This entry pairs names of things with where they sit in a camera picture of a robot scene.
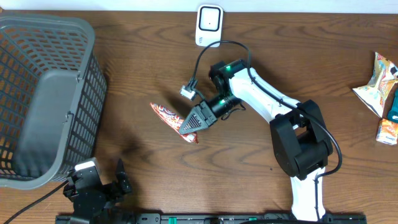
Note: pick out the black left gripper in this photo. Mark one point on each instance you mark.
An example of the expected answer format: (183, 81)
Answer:
(129, 181)

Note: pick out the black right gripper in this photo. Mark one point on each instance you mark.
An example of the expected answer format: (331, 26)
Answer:
(205, 122)

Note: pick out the red chocolate bar wrapper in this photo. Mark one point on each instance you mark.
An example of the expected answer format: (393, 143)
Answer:
(174, 121)

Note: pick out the small orange snack packet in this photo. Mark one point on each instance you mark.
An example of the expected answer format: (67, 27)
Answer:
(387, 132)

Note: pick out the yellow snack chips bag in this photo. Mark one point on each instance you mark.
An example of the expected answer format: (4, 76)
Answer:
(375, 93)

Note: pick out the teal mouthwash bottle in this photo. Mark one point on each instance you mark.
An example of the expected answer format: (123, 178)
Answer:
(393, 113)

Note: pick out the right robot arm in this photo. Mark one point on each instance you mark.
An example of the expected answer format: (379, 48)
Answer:
(300, 139)

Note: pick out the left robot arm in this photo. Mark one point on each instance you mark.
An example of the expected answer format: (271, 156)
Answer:
(93, 201)

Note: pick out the grey plastic mesh basket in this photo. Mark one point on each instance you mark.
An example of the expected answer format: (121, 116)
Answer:
(52, 97)

